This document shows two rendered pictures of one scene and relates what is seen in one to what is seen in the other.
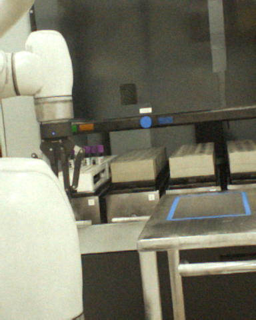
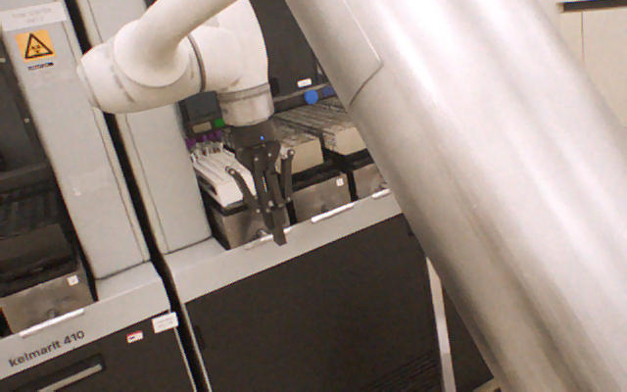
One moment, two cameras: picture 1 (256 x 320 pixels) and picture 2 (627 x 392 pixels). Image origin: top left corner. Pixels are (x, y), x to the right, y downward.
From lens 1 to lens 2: 132 cm
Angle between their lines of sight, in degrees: 33
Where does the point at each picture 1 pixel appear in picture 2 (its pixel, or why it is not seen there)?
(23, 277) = not seen: outside the picture
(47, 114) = (252, 113)
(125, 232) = (317, 227)
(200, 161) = not seen: hidden behind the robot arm
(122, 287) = (320, 285)
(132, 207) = (321, 198)
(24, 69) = (214, 53)
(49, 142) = (249, 149)
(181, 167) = (347, 139)
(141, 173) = (309, 155)
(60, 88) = (263, 73)
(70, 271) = not seen: outside the picture
